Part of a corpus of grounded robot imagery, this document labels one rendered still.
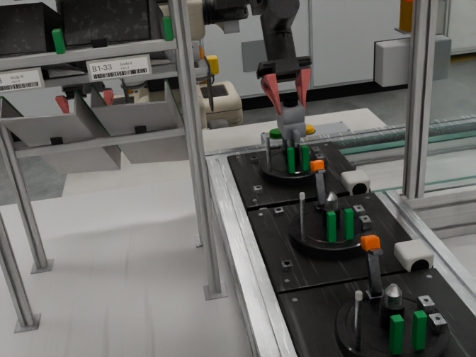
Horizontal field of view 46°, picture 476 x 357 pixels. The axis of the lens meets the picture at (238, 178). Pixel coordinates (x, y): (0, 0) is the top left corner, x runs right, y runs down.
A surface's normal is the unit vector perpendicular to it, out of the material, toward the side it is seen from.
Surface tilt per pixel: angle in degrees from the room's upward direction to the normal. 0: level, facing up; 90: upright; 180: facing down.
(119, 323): 0
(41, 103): 90
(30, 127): 135
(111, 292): 0
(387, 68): 90
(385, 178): 0
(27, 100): 90
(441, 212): 90
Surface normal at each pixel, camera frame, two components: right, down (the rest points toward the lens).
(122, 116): 0.05, 0.95
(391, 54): 0.16, 0.43
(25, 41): -0.04, 0.04
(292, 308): -0.08, -0.89
